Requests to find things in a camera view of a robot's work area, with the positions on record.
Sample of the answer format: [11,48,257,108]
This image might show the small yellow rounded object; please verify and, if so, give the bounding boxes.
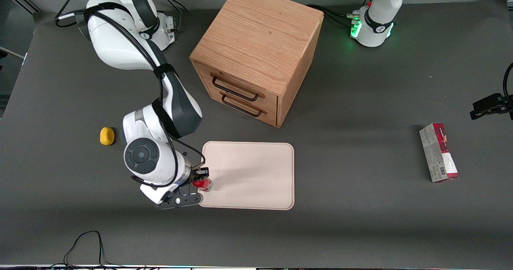
[99,127,116,146]

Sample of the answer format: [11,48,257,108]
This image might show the oak two-drawer cabinet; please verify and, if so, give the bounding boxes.
[189,0,324,129]

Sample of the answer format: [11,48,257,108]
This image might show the black metal drawer handle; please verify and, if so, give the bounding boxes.
[220,92,268,118]
[210,73,265,102]

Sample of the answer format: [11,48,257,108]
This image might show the thin black looped cable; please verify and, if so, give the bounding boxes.
[50,230,133,270]

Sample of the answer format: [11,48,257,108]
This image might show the red plaid cardboard box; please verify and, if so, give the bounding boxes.
[419,122,460,183]

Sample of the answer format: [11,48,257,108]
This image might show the red coke bottle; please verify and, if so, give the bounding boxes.
[192,176,214,192]

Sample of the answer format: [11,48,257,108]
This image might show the beige rectangular tray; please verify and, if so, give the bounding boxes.
[198,141,295,211]

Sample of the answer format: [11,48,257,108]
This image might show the black cable along right arm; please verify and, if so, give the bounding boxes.
[54,0,206,187]

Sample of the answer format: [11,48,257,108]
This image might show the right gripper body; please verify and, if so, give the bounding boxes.
[176,158,201,196]

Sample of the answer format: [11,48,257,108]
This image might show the oak drawer with black handle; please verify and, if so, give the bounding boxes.
[192,60,279,107]
[199,80,279,127]

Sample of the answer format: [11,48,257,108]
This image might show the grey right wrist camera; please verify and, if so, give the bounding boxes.
[139,182,203,211]

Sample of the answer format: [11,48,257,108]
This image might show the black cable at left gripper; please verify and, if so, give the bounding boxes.
[502,62,513,102]

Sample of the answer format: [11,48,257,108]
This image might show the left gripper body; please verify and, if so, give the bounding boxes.
[501,95,513,120]

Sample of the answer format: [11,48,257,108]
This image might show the black cables at left arm base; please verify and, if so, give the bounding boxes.
[307,4,361,28]

